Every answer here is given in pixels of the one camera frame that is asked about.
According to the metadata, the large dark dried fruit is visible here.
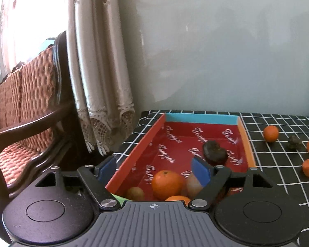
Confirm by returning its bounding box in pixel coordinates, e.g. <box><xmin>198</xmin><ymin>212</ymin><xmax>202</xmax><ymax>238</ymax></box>
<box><xmin>203</xmin><ymin>141</ymin><xmax>228</xmax><ymax>165</ymax></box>

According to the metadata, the black checkered tablecloth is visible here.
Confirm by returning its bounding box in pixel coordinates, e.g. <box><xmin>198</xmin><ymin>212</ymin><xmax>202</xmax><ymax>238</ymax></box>
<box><xmin>111</xmin><ymin>110</ymin><xmax>309</xmax><ymax>247</ymax></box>

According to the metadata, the beige lace-trimmed curtain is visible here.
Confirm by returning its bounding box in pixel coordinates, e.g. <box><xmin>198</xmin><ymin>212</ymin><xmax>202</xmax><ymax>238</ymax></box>
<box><xmin>67</xmin><ymin>0</ymin><xmax>136</xmax><ymax>156</ymax></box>

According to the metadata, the small orange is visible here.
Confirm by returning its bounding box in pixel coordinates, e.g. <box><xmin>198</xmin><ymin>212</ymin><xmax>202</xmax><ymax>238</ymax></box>
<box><xmin>263</xmin><ymin>125</ymin><xmax>279</xmax><ymax>142</ymax></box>

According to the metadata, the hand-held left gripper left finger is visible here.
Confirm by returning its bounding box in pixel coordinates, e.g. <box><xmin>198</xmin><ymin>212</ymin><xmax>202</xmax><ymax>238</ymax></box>
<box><xmin>35</xmin><ymin>156</ymin><xmax>119</xmax><ymax>211</ymax></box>

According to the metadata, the red cardboard box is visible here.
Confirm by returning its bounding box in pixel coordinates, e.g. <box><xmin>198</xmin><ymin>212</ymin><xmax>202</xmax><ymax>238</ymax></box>
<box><xmin>105</xmin><ymin>113</ymin><xmax>257</xmax><ymax>206</ymax></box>

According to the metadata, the small dark dried fruit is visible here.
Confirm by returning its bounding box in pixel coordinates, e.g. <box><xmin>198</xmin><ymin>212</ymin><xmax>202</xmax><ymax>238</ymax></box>
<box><xmin>288</xmin><ymin>135</ymin><xmax>302</xmax><ymax>149</ymax></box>

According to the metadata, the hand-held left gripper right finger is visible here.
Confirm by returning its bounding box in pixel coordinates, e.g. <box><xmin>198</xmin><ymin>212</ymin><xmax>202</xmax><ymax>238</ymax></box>
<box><xmin>189</xmin><ymin>156</ymin><xmax>274</xmax><ymax>211</ymax></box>

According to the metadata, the pale brown fruit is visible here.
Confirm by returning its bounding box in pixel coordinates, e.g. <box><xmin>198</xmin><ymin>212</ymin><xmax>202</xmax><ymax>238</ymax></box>
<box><xmin>187</xmin><ymin>174</ymin><xmax>204</xmax><ymax>202</ymax></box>

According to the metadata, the brown kiwi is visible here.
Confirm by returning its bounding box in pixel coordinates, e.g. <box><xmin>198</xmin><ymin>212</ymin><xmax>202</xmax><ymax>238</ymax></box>
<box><xmin>126</xmin><ymin>186</ymin><xmax>145</xmax><ymax>201</ymax></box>

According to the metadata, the wooden sofa with woven cushions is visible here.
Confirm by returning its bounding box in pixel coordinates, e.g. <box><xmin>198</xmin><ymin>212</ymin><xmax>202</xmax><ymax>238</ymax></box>
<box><xmin>0</xmin><ymin>31</ymin><xmax>111</xmax><ymax>242</ymax></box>

